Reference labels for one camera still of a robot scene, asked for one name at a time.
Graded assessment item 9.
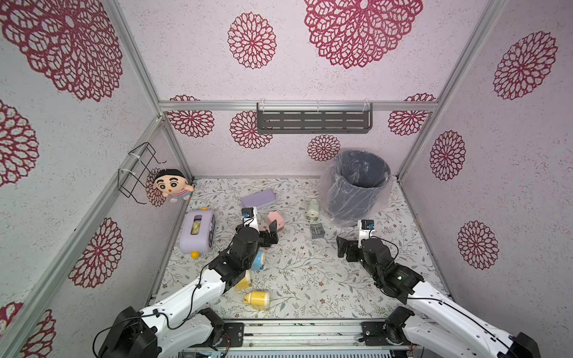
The pink pencil sharpener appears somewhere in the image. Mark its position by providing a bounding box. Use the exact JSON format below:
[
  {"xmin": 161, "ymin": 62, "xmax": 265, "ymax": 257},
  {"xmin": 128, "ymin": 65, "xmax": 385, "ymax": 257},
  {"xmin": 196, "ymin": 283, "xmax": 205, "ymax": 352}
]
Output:
[{"xmin": 267, "ymin": 211, "xmax": 285, "ymax": 231}]

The clear sharpener shavings tray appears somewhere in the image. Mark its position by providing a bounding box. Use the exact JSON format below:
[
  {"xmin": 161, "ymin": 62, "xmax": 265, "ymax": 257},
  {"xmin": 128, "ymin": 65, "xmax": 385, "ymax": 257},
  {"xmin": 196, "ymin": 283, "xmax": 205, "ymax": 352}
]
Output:
[{"xmin": 310, "ymin": 223, "xmax": 325, "ymax": 240}]

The green pencil sharpener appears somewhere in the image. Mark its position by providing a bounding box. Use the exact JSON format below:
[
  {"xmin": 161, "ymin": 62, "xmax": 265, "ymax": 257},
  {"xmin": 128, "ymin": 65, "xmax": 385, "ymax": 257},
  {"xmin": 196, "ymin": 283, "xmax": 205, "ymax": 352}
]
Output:
[{"xmin": 305, "ymin": 199, "xmax": 320, "ymax": 222}]

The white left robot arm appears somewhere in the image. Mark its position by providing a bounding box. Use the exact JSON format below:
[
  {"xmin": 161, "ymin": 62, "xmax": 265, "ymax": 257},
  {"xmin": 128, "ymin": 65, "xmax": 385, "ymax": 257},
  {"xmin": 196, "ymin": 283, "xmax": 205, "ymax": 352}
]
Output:
[{"xmin": 92, "ymin": 219, "xmax": 278, "ymax": 357}]

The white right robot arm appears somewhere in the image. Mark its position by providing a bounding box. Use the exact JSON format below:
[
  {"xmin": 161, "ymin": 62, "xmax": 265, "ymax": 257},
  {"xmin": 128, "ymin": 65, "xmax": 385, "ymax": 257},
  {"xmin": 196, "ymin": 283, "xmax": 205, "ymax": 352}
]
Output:
[{"xmin": 337, "ymin": 237, "xmax": 541, "ymax": 357}]

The blue pencil sharpener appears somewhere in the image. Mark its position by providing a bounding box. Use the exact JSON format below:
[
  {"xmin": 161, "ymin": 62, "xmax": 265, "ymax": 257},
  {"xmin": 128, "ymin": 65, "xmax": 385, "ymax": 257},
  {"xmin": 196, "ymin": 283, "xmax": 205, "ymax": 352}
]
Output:
[{"xmin": 252, "ymin": 251, "xmax": 266, "ymax": 271}]

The purple pencil case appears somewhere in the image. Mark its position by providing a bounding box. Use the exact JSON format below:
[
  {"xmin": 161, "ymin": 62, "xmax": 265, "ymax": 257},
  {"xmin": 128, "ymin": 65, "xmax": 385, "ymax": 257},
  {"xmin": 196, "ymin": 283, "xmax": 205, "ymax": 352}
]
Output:
[{"xmin": 241, "ymin": 189, "xmax": 277, "ymax": 209}]

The yellow pencil sharpener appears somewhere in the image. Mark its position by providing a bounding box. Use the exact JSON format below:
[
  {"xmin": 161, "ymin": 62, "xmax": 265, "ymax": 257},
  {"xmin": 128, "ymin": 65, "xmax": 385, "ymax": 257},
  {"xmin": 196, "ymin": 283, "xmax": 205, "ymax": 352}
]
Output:
[
  {"xmin": 243, "ymin": 291, "xmax": 270, "ymax": 310},
  {"xmin": 234, "ymin": 270, "xmax": 252, "ymax": 291}
]

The purple tissue box holder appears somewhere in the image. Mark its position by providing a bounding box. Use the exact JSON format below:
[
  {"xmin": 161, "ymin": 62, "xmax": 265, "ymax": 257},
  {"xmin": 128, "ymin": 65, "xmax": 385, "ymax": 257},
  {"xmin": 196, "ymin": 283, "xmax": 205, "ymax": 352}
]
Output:
[{"xmin": 179, "ymin": 207, "xmax": 216, "ymax": 256}]

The clear plastic bin liner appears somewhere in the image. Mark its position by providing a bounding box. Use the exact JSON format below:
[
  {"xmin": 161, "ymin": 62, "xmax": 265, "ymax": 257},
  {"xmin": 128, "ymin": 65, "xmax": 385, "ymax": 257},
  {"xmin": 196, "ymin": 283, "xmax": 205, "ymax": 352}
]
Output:
[{"xmin": 318, "ymin": 148, "xmax": 395, "ymax": 228}]

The grey trash bin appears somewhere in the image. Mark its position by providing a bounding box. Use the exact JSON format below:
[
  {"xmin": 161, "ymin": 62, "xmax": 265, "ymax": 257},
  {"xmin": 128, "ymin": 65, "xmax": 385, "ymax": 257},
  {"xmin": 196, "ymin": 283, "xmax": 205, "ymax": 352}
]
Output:
[{"xmin": 325, "ymin": 149, "xmax": 392, "ymax": 228}]

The Shin-chan plush doll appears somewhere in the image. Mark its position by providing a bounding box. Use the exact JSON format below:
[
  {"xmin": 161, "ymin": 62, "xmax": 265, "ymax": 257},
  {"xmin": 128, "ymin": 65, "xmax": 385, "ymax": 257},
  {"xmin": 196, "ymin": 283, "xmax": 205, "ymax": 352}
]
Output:
[{"xmin": 153, "ymin": 169, "xmax": 194, "ymax": 203}]

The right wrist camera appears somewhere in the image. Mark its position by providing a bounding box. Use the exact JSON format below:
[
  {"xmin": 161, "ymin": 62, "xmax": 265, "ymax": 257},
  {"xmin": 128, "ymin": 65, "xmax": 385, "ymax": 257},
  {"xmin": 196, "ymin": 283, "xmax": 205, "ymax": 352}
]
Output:
[{"xmin": 358, "ymin": 219, "xmax": 375, "ymax": 240}]

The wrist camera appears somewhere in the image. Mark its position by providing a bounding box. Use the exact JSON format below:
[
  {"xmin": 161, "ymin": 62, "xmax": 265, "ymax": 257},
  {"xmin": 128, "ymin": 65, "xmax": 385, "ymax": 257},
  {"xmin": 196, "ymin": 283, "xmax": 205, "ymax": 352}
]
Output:
[
  {"xmin": 241, "ymin": 207, "xmax": 259, "ymax": 231},
  {"xmin": 358, "ymin": 219, "xmax": 375, "ymax": 240}
]

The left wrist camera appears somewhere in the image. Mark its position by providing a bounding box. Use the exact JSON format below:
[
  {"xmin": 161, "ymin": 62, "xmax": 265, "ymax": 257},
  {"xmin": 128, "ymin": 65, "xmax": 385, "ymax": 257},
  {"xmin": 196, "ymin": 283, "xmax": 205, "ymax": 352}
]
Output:
[{"xmin": 241, "ymin": 207, "xmax": 259, "ymax": 231}]

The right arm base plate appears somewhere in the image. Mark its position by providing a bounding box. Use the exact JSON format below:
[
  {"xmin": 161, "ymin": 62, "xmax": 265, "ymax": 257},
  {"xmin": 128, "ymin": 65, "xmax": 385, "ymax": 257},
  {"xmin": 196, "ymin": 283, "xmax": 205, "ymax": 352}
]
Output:
[{"xmin": 358, "ymin": 321, "xmax": 410, "ymax": 346}]

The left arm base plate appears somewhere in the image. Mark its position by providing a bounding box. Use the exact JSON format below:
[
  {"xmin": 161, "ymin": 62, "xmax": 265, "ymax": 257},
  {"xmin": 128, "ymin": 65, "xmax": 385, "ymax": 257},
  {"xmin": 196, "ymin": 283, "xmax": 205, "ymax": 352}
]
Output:
[{"xmin": 196, "ymin": 322, "xmax": 245, "ymax": 350}]

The grey wall shelf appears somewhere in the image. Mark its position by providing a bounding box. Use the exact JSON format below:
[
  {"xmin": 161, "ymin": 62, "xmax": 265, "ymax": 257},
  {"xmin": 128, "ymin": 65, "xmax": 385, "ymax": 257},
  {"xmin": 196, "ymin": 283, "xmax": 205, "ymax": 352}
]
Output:
[{"xmin": 255, "ymin": 103, "xmax": 373, "ymax": 134}]

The black wire wall basket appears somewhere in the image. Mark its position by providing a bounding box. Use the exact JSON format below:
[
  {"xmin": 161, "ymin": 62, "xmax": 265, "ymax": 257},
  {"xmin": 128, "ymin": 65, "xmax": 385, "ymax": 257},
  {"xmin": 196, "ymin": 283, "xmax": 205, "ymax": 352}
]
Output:
[{"xmin": 116, "ymin": 142, "xmax": 166, "ymax": 205}]

